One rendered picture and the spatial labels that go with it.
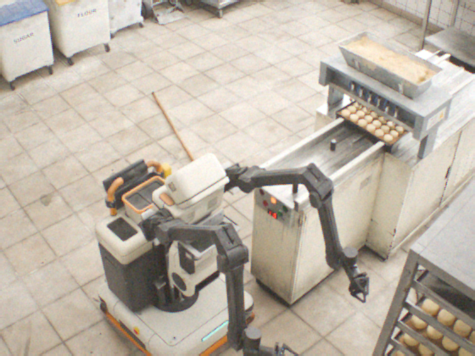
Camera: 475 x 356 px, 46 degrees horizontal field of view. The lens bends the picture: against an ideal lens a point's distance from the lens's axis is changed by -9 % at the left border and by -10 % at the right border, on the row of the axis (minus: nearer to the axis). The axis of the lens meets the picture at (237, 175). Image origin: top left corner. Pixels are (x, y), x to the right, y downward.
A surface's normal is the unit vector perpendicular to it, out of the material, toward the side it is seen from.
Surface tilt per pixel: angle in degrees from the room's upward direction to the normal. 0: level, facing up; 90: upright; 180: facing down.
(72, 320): 0
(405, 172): 90
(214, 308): 0
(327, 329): 0
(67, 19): 92
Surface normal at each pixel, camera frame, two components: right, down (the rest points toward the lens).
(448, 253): 0.01, -0.76
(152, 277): 0.70, 0.47
